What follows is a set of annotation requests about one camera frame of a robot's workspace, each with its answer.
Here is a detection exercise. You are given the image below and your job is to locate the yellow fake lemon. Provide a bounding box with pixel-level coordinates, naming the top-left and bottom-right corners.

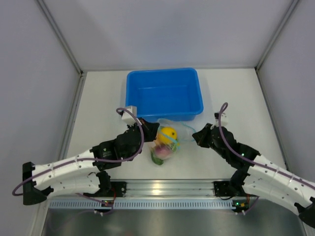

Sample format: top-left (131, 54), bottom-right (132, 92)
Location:
top-left (157, 126), bottom-right (177, 145)

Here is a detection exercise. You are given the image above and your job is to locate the clear zip top bag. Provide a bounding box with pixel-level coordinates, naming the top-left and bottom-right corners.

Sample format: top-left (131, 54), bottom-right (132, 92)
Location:
top-left (149, 118), bottom-right (196, 166)

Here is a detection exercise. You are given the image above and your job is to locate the purple fake onion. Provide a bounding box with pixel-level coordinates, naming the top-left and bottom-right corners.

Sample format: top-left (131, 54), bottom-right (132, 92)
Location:
top-left (154, 145), bottom-right (171, 160)

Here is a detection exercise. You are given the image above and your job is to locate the green fake watermelon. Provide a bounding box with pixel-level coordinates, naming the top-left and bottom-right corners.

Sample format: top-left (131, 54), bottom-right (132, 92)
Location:
top-left (151, 153), bottom-right (164, 166)

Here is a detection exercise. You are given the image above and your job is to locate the orange fake peach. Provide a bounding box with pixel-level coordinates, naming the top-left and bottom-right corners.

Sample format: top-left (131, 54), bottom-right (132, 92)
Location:
top-left (154, 139), bottom-right (163, 148)

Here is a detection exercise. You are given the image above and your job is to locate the green fake apple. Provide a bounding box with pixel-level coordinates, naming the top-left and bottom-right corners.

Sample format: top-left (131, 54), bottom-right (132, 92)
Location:
top-left (169, 143), bottom-right (180, 152)

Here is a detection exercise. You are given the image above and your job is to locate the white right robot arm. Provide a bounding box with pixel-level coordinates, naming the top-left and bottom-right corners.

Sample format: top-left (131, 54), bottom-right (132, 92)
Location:
top-left (193, 123), bottom-right (315, 227)

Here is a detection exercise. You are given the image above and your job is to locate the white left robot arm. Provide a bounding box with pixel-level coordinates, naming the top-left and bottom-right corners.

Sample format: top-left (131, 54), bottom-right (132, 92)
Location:
top-left (22, 118), bottom-right (160, 206)

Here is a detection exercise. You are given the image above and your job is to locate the blue plastic bin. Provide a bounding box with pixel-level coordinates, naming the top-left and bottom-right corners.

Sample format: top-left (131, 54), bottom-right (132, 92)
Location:
top-left (126, 68), bottom-right (204, 122)

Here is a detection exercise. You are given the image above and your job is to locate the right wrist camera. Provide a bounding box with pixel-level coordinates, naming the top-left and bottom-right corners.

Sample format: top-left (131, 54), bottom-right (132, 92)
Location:
top-left (214, 113), bottom-right (228, 127)

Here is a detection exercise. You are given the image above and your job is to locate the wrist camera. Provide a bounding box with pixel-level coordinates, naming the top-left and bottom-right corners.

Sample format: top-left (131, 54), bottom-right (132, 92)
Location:
top-left (214, 113), bottom-right (228, 127)
top-left (122, 106), bottom-right (137, 126)

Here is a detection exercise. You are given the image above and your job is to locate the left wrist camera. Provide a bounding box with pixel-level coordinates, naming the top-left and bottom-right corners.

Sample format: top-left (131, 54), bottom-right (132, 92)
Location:
top-left (122, 106), bottom-right (137, 126)

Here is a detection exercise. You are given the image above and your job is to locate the aluminium mounting rail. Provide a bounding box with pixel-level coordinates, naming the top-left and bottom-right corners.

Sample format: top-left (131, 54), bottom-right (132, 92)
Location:
top-left (39, 178), bottom-right (271, 198)

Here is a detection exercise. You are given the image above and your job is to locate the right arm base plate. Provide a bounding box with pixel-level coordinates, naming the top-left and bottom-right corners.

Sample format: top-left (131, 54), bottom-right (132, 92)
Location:
top-left (213, 180), bottom-right (247, 197)

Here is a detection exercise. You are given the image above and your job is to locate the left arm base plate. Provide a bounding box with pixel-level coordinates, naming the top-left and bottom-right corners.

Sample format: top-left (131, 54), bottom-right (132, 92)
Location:
top-left (83, 181), bottom-right (127, 198)

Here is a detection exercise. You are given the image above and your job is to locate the white slotted cable duct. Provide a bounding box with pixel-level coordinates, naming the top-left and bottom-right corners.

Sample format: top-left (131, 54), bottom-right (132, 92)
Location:
top-left (49, 199), bottom-right (249, 210)

